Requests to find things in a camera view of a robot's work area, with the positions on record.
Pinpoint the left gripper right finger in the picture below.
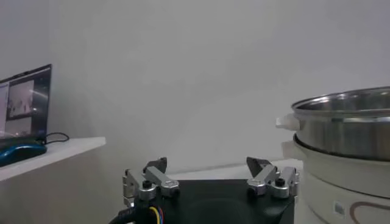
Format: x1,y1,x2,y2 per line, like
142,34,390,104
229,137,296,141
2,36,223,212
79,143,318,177
246,156,300,199

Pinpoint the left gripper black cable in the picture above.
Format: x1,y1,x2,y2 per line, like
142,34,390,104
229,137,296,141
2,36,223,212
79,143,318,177
108,204,165,224

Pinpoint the stainless steel steamer basket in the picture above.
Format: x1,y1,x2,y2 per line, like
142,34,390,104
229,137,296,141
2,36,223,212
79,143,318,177
275,86,390,162

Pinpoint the dark blue computer mouse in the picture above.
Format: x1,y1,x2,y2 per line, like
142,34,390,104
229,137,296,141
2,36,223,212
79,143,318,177
0,142,48,167

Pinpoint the cream electric cooking pot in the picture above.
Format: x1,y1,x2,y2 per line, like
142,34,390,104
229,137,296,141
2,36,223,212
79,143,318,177
282,135,390,224

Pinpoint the white side desk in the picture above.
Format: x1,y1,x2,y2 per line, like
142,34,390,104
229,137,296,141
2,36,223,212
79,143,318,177
0,136,107,183

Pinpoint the thin black desk cable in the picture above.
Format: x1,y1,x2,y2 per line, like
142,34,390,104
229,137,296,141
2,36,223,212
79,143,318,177
44,132,70,145

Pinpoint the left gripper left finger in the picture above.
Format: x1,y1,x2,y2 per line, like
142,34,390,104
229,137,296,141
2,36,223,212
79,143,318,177
122,156,180,208

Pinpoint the white table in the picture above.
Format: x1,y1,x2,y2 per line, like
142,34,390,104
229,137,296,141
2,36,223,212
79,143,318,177
166,158,324,224

